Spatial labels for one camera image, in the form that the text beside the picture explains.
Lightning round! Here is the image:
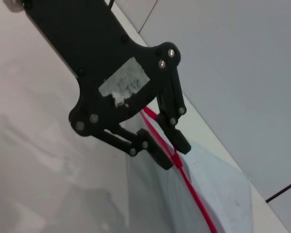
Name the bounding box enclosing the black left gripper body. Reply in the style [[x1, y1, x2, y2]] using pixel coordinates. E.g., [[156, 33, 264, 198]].
[[21, 0, 182, 138]]

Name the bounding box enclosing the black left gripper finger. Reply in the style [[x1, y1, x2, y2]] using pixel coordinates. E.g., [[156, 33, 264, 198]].
[[156, 65, 193, 155], [101, 126, 174, 171]]

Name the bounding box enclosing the red zip slider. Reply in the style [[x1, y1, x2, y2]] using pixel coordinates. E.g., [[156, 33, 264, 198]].
[[171, 151, 185, 170]]

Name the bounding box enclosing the clear document bag red zip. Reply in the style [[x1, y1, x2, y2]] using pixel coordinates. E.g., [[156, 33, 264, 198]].
[[125, 106, 290, 233]]

